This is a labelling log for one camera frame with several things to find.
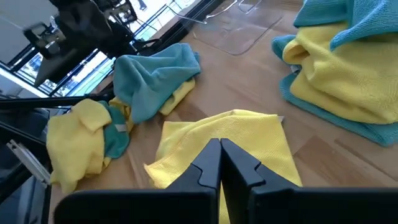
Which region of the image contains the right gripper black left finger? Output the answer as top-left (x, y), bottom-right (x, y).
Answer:
top-left (53, 138), bottom-right (222, 224)

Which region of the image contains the silver metal bracket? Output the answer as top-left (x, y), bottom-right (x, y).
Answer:
top-left (6, 139), bottom-right (51, 187)

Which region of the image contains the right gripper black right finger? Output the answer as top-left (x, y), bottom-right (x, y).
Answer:
top-left (220, 138), bottom-right (398, 224)

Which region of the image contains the yellow cloth pile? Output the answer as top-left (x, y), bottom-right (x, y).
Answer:
top-left (163, 0), bottom-right (285, 57)

